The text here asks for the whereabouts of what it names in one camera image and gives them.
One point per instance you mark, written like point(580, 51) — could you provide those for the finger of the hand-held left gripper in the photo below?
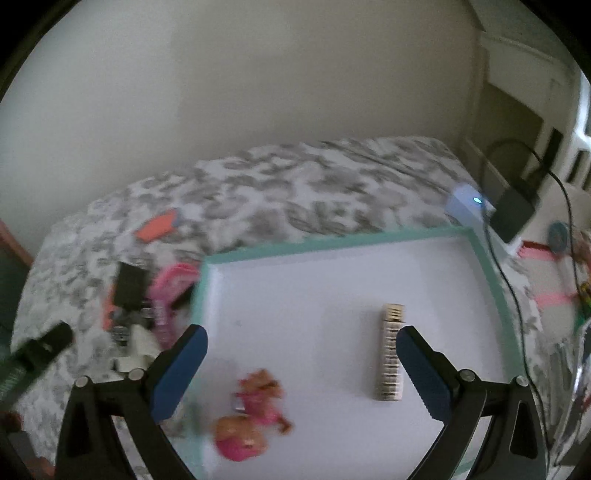
point(44, 348)

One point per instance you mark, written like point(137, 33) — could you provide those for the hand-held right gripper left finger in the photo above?
point(178, 374)

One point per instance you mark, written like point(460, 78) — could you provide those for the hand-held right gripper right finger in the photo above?
point(422, 374)

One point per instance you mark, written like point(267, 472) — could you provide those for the piano key printed bar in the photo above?
point(387, 369)

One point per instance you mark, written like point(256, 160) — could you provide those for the small pink doll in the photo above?
point(258, 392)
point(240, 443)

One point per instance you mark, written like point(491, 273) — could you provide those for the teal rimmed white tray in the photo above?
point(300, 300)

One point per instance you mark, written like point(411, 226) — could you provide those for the large pink blue block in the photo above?
point(109, 314)

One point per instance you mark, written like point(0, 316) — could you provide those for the pink wrist watch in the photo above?
point(161, 295)

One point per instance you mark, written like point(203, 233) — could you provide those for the black plug charger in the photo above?
point(131, 284)

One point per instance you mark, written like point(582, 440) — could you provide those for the small pink blue block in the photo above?
point(154, 228)

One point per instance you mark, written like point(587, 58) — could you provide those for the shiny plastic wrap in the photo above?
point(572, 392)

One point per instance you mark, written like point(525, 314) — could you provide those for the white pink striped paper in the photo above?
point(545, 277)

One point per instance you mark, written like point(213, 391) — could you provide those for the white device with light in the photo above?
point(461, 203)

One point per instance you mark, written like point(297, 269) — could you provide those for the black power adapter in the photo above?
point(512, 210)

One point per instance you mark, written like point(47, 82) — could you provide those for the teal round disc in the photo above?
point(558, 236)

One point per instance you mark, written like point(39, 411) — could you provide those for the grey floral bedspread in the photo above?
point(277, 198)

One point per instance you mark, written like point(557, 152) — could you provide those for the white shelf unit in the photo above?
point(521, 69)

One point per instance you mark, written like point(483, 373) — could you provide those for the wooden bed frame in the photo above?
point(11, 244)

